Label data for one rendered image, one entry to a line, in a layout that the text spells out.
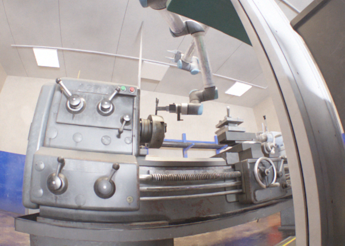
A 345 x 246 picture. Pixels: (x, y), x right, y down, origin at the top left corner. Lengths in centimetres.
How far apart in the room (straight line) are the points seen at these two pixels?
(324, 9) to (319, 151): 27
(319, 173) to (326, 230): 12
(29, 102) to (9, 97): 67
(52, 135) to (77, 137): 14
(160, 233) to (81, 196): 40
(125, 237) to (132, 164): 35
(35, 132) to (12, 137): 385
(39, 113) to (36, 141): 16
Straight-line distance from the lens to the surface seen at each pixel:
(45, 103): 119
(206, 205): 122
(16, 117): 512
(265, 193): 130
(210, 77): 146
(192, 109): 138
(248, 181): 124
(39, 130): 112
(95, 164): 89
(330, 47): 29
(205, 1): 82
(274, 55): 48
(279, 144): 219
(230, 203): 133
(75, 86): 120
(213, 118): 572
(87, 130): 107
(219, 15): 87
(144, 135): 131
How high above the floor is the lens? 61
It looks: 24 degrees up
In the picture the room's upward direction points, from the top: 3 degrees counter-clockwise
